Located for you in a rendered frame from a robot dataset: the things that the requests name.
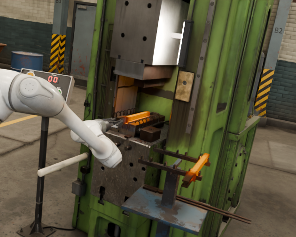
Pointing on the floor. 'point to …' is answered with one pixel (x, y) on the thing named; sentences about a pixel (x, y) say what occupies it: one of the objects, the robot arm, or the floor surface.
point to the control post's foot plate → (30, 231)
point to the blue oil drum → (26, 61)
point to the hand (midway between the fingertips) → (120, 120)
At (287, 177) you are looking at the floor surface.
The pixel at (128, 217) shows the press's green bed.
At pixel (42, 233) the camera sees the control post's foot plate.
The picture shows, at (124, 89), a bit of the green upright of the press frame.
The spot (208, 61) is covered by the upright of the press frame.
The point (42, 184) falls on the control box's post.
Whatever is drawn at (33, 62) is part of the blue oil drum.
